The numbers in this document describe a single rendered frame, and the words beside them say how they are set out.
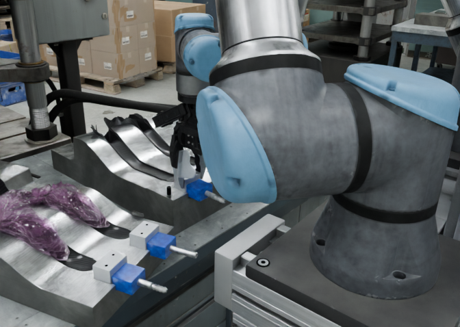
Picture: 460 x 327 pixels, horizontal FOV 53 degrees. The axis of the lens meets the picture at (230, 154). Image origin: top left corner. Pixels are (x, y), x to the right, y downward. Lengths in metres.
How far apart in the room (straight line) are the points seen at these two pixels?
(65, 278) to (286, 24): 0.59
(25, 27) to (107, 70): 3.49
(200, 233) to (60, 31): 0.99
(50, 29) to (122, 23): 3.13
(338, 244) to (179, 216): 0.55
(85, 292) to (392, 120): 0.57
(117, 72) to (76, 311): 4.21
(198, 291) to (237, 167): 0.81
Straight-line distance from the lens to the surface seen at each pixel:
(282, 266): 0.56
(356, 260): 0.53
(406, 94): 0.46
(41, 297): 0.87
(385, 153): 0.46
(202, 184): 1.02
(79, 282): 0.85
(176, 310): 1.16
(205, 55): 0.77
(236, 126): 0.40
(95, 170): 1.20
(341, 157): 0.44
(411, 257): 0.53
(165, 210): 1.02
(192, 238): 1.03
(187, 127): 0.93
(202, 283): 1.19
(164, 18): 5.60
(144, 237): 0.89
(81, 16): 1.80
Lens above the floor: 1.38
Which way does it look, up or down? 24 degrees down
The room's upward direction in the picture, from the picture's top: 1 degrees clockwise
